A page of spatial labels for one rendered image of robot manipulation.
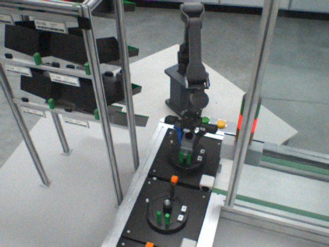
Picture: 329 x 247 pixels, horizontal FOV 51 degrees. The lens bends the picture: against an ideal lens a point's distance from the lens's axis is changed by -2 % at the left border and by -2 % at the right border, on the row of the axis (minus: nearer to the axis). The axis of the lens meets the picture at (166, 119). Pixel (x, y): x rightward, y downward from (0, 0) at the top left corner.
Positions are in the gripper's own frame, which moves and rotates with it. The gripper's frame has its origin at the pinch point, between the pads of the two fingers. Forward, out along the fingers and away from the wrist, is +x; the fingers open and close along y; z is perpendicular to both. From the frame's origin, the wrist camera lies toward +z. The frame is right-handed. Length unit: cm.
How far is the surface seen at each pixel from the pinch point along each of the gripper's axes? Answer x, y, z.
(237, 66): -37, -2, -224
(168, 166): 12.4, -5.8, -2.2
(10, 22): -28, -41, 48
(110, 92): -12.7, -23.1, 21.4
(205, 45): -53, -40, -245
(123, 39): -28.8, -19.3, 27.7
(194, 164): 9.4, 3.4, -3.0
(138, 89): -13.9, -20.4, 3.3
